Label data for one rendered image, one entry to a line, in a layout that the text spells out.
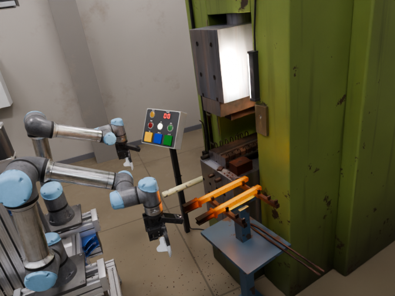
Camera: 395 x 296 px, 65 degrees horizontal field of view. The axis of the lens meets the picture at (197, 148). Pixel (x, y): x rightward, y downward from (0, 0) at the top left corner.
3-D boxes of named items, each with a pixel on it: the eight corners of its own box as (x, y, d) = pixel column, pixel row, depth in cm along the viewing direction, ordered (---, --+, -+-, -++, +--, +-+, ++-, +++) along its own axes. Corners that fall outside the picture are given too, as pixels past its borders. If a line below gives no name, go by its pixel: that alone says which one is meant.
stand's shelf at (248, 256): (247, 277, 146) (247, 274, 145) (200, 234, 178) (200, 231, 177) (291, 246, 160) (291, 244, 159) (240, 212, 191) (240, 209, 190)
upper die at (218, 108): (220, 117, 184) (219, 101, 180) (203, 110, 200) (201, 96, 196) (274, 99, 201) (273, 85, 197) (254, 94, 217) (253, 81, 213)
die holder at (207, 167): (237, 238, 204) (231, 181, 185) (207, 211, 234) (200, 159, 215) (298, 205, 227) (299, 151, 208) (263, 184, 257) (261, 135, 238)
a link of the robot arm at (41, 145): (44, 202, 188) (22, 117, 167) (42, 192, 200) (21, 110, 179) (64, 197, 193) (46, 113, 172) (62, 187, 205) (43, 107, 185)
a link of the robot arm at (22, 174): (64, 266, 139) (35, 157, 117) (58, 293, 125) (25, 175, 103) (35, 271, 136) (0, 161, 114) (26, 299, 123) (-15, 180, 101)
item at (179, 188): (164, 199, 234) (163, 194, 231) (161, 196, 238) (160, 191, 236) (213, 178, 252) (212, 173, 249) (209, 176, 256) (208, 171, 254)
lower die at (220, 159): (226, 168, 199) (224, 157, 195) (209, 158, 215) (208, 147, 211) (275, 148, 216) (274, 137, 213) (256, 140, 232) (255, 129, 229)
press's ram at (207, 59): (233, 106, 169) (226, 29, 152) (197, 94, 200) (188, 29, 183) (289, 88, 186) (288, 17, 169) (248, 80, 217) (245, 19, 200)
